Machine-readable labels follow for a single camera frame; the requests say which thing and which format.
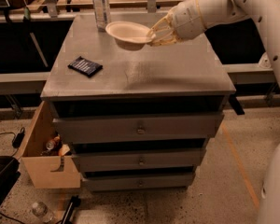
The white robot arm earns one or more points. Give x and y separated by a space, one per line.
266 16

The middle grey drawer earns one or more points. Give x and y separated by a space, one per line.
138 160

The dark blue rxbar wrapper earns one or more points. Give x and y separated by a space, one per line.
84 66

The white paper bowl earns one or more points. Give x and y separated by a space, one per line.
130 33

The open wooden box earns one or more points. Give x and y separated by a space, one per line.
46 172

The plastic bottle on floor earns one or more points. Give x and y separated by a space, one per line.
41 211

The grey drawer cabinet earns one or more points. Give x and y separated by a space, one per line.
186 78

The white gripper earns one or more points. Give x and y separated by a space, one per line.
187 19

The grey drawer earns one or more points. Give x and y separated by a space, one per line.
111 129
139 182
138 160

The black tool on floor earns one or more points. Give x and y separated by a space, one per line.
73 204

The clear plastic water bottle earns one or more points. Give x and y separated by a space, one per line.
102 13

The bottle inside wooden box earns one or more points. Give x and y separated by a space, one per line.
53 143

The bottom grey drawer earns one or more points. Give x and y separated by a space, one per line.
139 182

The top grey drawer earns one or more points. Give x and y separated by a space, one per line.
111 129

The black bin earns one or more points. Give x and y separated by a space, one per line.
9 174

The black power adapter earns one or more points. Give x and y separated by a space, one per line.
18 139

